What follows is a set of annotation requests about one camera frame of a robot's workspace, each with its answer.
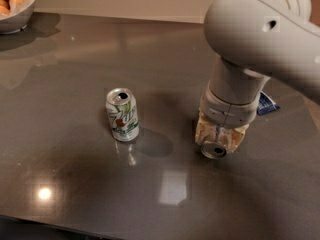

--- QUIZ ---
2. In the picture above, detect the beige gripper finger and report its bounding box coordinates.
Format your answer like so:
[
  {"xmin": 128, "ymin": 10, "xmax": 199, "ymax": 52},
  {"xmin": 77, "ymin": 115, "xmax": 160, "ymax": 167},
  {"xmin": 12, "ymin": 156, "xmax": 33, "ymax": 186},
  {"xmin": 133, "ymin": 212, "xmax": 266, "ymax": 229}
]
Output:
[
  {"xmin": 195, "ymin": 111, "xmax": 216, "ymax": 145},
  {"xmin": 219, "ymin": 124, "xmax": 249, "ymax": 153}
]

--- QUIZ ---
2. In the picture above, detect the silver blue redbull can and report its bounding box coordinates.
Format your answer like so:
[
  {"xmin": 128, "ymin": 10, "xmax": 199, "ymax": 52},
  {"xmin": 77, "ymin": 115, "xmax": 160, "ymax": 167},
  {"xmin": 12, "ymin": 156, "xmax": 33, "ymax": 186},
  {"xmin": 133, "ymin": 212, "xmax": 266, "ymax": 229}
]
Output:
[{"xmin": 201, "ymin": 126, "xmax": 227, "ymax": 159}]

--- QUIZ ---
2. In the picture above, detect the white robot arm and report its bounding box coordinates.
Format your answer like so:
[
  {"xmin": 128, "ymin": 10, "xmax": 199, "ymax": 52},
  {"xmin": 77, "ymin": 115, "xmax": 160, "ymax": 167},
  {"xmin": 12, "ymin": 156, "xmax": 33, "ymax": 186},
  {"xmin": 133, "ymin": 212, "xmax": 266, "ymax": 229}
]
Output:
[{"xmin": 195, "ymin": 0, "xmax": 320, "ymax": 159}]

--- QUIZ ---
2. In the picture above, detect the white green 7up can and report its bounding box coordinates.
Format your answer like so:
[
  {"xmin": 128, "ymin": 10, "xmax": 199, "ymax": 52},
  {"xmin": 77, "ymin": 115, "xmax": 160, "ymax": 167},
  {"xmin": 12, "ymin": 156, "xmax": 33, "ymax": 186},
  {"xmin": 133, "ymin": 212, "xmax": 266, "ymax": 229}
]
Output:
[{"xmin": 106, "ymin": 88, "xmax": 139, "ymax": 142}]

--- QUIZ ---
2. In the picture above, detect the blue snack wrapper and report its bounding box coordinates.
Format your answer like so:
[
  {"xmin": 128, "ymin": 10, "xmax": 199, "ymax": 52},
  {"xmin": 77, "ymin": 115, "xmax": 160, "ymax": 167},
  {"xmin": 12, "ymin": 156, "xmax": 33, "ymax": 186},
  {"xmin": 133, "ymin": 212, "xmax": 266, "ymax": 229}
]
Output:
[{"xmin": 257, "ymin": 92, "xmax": 280, "ymax": 116}]

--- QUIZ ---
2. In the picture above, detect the silver metal bowl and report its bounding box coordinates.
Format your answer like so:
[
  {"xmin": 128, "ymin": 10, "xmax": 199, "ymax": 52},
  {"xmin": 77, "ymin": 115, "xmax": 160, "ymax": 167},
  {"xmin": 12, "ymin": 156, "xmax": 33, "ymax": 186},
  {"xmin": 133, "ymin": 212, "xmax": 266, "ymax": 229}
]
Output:
[{"xmin": 0, "ymin": 0, "xmax": 36, "ymax": 34}]

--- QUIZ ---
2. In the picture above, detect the orange fruit middle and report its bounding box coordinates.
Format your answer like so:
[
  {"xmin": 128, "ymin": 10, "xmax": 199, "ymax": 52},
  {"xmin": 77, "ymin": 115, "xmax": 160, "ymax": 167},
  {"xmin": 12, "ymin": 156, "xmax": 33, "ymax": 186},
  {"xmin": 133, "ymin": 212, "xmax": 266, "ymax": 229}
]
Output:
[{"xmin": 9, "ymin": 0, "xmax": 25, "ymax": 10}]

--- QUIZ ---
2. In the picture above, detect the orange fruit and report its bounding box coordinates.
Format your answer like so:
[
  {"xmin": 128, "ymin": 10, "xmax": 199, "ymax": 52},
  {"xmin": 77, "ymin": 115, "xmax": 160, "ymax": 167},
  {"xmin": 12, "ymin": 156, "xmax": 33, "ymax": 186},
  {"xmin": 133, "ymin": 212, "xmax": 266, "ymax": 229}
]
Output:
[
  {"xmin": 9, "ymin": 0, "xmax": 25, "ymax": 10},
  {"xmin": 0, "ymin": 0, "xmax": 10, "ymax": 15}
]

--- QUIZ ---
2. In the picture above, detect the orange fruit lower left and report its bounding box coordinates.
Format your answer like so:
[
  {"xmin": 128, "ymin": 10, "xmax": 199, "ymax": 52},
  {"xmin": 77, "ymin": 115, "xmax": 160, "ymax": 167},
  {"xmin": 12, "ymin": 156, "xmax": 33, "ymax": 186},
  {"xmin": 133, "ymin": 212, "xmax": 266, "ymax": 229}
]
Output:
[{"xmin": 0, "ymin": 0, "xmax": 10, "ymax": 15}]

